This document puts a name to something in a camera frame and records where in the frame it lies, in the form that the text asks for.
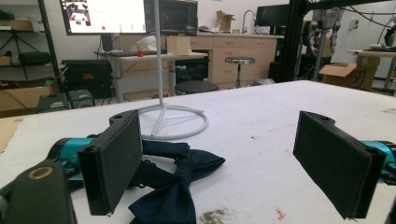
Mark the light wooden cabinet counter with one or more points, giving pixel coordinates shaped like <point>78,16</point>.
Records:
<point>258,49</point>

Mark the black metal frame post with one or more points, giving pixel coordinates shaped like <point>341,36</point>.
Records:
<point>294,40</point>

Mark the metal round stool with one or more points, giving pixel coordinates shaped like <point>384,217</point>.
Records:
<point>239,60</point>

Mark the bright computer monitor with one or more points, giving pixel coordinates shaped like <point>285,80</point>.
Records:
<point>118,15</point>

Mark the large cardboard box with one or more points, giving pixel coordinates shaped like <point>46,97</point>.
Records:
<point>25,98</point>

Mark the white rounded object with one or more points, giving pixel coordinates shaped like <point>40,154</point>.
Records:
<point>148,43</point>

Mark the black padded round stool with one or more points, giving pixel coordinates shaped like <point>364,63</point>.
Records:
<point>196,87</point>

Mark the black bag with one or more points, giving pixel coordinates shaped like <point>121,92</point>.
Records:
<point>34,58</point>

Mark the metal faucet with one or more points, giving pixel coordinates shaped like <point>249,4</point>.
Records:
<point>246,18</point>

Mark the flat cardboard sheet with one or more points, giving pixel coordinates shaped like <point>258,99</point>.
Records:
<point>7,132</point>

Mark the red cup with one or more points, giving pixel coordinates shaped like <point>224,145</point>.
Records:
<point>140,53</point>

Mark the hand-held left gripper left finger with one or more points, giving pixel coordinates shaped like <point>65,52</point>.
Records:
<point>112,165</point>

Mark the small open cardboard box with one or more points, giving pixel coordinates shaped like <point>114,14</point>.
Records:
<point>224,21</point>

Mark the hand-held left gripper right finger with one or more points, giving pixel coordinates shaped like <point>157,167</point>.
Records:
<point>333,161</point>

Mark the black equipment case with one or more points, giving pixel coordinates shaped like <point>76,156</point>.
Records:
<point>53,103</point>

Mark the black screen on counter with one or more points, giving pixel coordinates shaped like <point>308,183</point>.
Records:
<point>272,15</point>

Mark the beige box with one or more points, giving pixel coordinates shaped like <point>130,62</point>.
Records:
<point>178,45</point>

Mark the navy bow tie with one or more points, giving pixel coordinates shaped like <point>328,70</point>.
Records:
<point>177,193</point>

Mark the white metal stand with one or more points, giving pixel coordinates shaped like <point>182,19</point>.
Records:
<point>160,77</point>

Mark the white standing desk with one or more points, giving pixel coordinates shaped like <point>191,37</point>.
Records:
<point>186,56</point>

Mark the black equipment cabinet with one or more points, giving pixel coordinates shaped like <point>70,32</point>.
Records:
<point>87,77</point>

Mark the dark computer monitor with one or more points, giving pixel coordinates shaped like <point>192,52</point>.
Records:
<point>180,18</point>

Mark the black metal shelf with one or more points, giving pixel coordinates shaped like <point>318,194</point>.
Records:
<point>50,43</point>

